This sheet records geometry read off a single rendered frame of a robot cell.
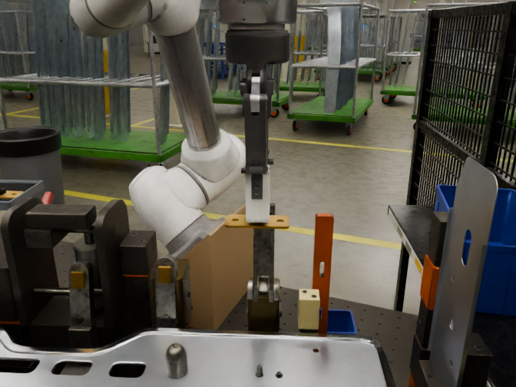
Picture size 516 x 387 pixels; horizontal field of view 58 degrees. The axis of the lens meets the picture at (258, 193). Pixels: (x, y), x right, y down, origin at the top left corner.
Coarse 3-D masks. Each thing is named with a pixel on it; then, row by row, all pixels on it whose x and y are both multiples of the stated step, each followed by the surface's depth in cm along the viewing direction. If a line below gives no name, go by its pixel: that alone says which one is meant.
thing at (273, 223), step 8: (232, 216) 63; (240, 216) 63; (272, 216) 63; (280, 216) 63; (232, 224) 60; (240, 224) 60; (248, 224) 60; (256, 224) 60; (264, 224) 60; (272, 224) 60; (280, 224) 60; (288, 224) 60
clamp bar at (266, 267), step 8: (272, 208) 77; (256, 232) 78; (264, 232) 79; (272, 232) 78; (256, 240) 78; (264, 240) 79; (272, 240) 78; (256, 248) 78; (264, 248) 79; (272, 248) 78; (256, 256) 79; (264, 256) 80; (272, 256) 78; (256, 264) 79; (264, 264) 80; (272, 264) 79; (256, 272) 79; (264, 272) 80; (272, 272) 79; (256, 280) 79; (272, 280) 79; (256, 288) 80; (272, 288) 80; (256, 296) 80; (272, 296) 80
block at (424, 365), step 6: (420, 360) 73; (426, 360) 73; (420, 366) 72; (426, 366) 71; (420, 372) 72; (426, 372) 70; (432, 372) 70; (420, 378) 72; (426, 378) 69; (432, 378) 69; (420, 384) 71; (426, 384) 68; (432, 384) 68; (438, 384) 68
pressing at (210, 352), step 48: (0, 336) 78; (144, 336) 78; (192, 336) 78; (240, 336) 78; (288, 336) 78; (336, 336) 78; (0, 384) 68; (48, 384) 68; (96, 384) 68; (144, 384) 68; (192, 384) 68; (240, 384) 68; (288, 384) 68; (336, 384) 68; (384, 384) 68
